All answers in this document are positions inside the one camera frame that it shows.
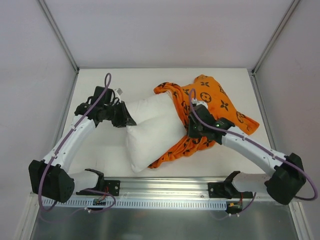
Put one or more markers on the white pillow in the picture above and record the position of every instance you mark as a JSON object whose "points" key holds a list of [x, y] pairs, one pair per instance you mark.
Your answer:
{"points": [[158, 128]]}

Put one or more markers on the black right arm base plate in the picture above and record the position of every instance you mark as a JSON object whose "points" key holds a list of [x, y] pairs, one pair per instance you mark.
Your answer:
{"points": [[221, 190]]}

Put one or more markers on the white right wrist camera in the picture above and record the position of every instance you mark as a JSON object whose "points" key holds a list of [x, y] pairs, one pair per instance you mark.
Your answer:
{"points": [[196, 102]]}

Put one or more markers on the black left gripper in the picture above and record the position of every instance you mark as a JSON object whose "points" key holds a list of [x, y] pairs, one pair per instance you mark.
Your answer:
{"points": [[120, 115]]}

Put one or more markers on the aluminium frame post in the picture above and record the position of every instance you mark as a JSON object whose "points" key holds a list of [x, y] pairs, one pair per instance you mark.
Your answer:
{"points": [[276, 34], [56, 30]]}

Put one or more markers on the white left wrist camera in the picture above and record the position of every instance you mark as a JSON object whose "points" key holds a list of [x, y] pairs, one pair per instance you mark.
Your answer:
{"points": [[118, 91]]}

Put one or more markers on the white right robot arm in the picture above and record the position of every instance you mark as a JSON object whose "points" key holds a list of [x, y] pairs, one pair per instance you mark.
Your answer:
{"points": [[282, 176]]}

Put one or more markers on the aluminium mounting rail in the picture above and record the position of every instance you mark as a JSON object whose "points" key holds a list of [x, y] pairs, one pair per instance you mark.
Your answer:
{"points": [[175, 186]]}

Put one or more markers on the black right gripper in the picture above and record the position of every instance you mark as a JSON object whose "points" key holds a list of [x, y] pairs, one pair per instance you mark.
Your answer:
{"points": [[194, 127]]}

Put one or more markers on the orange black patterned pillowcase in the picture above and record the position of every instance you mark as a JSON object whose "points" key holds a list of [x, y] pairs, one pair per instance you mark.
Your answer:
{"points": [[208, 90]]}

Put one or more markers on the left aluminium frame post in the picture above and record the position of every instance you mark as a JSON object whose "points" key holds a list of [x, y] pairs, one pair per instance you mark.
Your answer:
{"points": [[56, 30]]}

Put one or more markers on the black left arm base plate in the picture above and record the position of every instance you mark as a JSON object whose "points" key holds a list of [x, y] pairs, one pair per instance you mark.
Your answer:
{"points": [[111, 187]]}

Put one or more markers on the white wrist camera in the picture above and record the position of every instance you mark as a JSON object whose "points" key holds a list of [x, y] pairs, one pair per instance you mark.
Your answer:
{"points": [[196, 102], [118, 91]]}

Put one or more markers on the right aluminium frame post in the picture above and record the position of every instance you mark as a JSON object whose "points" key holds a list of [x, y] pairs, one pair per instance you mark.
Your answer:
{"points": [[276, 34]]}

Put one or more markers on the white slotted cable duct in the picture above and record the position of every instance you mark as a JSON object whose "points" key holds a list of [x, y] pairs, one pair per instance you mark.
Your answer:
{"points": [[212, 205]]}

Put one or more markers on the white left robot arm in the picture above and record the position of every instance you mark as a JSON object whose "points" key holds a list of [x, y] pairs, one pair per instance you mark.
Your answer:
{"points": [[50, 176]]}

